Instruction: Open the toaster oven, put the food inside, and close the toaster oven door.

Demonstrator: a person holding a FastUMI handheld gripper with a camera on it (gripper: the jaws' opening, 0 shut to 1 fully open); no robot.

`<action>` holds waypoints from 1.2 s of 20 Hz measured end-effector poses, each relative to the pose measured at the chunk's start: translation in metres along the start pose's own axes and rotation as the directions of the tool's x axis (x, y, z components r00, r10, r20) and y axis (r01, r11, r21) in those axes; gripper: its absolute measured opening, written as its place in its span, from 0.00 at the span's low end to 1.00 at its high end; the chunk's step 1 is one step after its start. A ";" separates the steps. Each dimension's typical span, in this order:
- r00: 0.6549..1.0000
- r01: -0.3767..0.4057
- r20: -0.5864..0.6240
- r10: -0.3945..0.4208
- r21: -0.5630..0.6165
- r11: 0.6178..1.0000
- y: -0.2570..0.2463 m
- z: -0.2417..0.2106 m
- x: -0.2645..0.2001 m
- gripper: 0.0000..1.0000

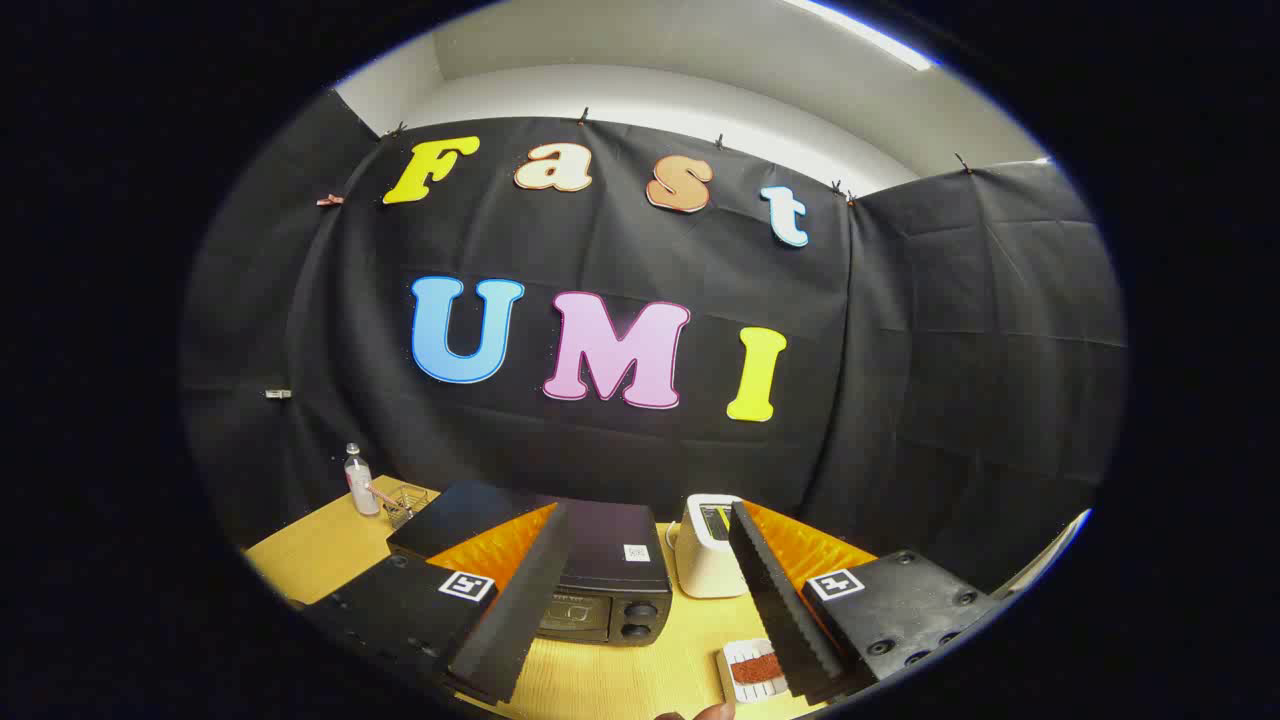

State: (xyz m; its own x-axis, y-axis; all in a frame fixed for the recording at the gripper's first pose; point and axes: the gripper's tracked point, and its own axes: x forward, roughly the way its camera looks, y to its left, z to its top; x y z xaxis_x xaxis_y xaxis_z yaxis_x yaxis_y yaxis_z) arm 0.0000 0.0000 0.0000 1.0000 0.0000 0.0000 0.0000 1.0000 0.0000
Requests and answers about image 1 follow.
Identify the white ribbed tray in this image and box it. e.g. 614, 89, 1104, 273
716, 638, 793, 705

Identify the clear plastic bottle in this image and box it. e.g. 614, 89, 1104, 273
344, 443, 383, 518

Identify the white pop-up toaster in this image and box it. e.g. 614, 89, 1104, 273
667, 493, 752, 600

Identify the black toaster oven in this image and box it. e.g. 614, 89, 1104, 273
387, 480, 674, 647

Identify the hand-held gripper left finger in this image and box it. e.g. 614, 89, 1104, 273
300, 501, 577, 705

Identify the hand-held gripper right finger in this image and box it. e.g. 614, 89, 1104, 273
727, 500, 1002, 705

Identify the reddish brown meat piece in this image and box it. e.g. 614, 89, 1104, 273
730, 653, 785, 687

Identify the black backdrop cloth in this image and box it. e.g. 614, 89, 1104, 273
180, 90, 1129, 593

